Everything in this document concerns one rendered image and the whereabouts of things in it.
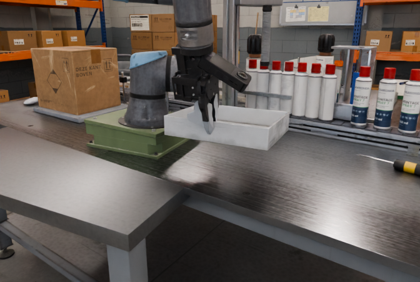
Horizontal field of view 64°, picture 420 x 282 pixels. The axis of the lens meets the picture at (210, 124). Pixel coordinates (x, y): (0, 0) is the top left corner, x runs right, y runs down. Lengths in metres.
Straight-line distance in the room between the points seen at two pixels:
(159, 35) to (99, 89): 3.49
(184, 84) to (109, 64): 0.92
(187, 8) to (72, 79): 0.92
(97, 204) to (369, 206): 0.61
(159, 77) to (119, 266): 0.55
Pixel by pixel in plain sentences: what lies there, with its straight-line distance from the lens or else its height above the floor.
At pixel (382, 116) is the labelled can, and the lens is 1.25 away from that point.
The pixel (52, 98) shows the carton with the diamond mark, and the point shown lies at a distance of 1.66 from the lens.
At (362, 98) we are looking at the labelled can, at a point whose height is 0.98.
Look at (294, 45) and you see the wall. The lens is 5.81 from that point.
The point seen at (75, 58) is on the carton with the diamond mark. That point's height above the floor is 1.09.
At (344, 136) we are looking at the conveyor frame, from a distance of 1.26.
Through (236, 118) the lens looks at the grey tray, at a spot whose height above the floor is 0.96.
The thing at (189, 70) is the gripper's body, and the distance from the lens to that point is 0.73.
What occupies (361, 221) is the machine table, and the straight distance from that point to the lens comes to 0.78.
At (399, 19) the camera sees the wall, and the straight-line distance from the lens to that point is 5.70.
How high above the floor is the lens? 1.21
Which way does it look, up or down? 16 degrees down
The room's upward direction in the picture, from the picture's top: straight up
